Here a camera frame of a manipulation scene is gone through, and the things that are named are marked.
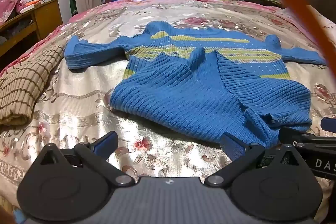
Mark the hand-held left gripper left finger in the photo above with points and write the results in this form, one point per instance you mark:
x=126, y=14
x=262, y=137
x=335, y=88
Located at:
x=106, y=142

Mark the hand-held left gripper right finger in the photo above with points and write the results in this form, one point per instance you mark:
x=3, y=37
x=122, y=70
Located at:
x=232, y=148

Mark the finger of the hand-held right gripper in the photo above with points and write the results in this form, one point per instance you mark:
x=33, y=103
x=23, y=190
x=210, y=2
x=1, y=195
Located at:
x=294, y=136
x=329, y=124

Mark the blue knitted striped sweater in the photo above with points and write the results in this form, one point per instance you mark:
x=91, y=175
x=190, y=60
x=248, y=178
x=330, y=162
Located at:
x=199, y=87

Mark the grey clothes pile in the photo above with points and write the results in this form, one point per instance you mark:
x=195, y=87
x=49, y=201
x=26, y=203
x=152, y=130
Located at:
x=15, y=28

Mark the floral satin bedspread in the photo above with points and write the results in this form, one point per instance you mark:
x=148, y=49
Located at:
x=86, y=98

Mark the beige checked folded cloth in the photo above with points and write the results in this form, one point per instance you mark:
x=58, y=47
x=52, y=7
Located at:
x=23, y=82

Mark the wooden bedside cabinet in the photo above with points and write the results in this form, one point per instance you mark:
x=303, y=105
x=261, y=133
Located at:
x=46, y=16

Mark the orange and white item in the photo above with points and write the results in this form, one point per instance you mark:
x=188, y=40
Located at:
x=32, y=3

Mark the pink floral quilt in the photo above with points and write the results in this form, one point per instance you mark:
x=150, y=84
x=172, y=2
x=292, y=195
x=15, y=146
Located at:
x=9, y=1

